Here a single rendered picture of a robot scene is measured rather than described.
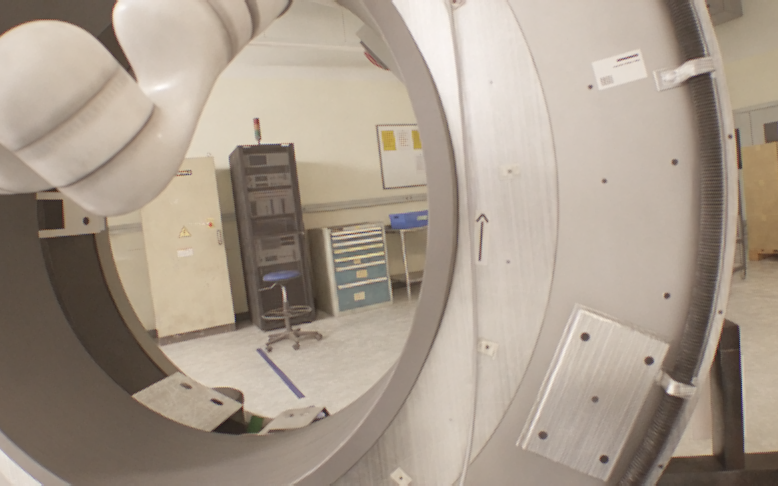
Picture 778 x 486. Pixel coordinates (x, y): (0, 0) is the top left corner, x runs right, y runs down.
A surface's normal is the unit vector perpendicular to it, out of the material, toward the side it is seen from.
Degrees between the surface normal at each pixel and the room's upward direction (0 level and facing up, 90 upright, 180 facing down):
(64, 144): 124
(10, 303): 72
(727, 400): 90
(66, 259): 84
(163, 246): 90
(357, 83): 90
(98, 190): 132
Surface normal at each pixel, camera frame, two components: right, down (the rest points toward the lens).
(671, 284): -0.20, 0.07
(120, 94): 0.92, -0.24
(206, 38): 0.85, 0.15
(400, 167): 0.47, -0.02
